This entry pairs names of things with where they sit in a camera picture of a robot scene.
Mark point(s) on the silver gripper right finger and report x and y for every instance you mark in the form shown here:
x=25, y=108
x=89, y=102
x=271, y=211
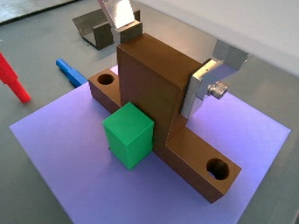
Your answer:
x=205, y=80

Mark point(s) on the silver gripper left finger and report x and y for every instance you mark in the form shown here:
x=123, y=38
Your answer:
x=124, y=26

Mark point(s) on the brown T-shaped block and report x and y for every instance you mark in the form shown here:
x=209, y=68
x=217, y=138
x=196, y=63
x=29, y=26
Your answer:
x=152, y=79

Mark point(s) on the purple base board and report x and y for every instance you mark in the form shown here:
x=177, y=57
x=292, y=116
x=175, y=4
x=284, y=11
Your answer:
x=101, y=193

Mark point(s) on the green U-shaped block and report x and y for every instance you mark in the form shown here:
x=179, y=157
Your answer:
x=129, y=134

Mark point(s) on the blue peg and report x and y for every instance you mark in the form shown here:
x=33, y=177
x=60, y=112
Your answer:
x=72, y=74

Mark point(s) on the red peg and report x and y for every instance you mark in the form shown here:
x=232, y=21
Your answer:
x=9, y=79

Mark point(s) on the black U-shaped bracket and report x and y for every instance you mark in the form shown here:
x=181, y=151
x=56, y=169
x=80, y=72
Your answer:
x=95, y=29

